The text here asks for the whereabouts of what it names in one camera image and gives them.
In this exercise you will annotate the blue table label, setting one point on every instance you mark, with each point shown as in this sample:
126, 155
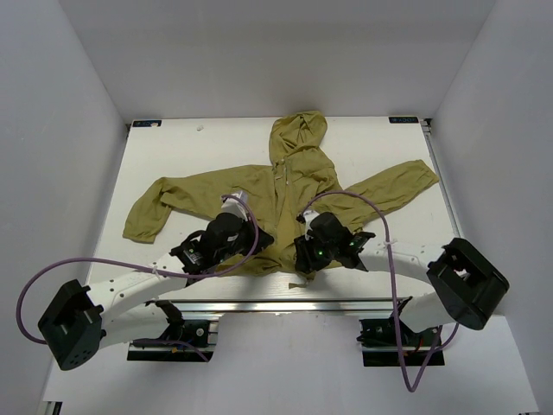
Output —
403, 120
146, 123

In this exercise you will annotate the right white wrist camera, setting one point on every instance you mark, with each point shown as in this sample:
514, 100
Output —
306, 218

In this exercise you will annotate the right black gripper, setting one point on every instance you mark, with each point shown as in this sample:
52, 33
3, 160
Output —
306, 262

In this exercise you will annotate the aluminium table front rail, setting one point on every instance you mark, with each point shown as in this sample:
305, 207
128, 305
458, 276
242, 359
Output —
281, 306

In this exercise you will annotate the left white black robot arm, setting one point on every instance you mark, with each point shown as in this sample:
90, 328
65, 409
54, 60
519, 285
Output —
82, 319

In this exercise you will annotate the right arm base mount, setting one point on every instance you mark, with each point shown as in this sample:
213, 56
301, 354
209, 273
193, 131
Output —
378, 343

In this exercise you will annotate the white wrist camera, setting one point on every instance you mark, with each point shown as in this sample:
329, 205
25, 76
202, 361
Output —
306, 218
235, 204

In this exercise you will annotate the left blue table label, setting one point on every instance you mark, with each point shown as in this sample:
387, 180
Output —
146, 123

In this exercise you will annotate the olive green hooded jacket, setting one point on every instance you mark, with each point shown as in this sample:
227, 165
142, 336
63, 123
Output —
299, 174

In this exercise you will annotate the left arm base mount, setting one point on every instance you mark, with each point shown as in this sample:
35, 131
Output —
182, 340

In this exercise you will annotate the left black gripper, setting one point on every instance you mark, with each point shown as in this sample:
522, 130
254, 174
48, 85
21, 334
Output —
249, 227

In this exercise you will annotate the right blue table label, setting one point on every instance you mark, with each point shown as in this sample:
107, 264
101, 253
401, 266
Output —
403, 120

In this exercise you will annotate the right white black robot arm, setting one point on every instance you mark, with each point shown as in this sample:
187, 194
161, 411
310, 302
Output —
467, 288

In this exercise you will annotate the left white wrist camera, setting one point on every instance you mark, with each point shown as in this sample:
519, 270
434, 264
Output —
235, 204

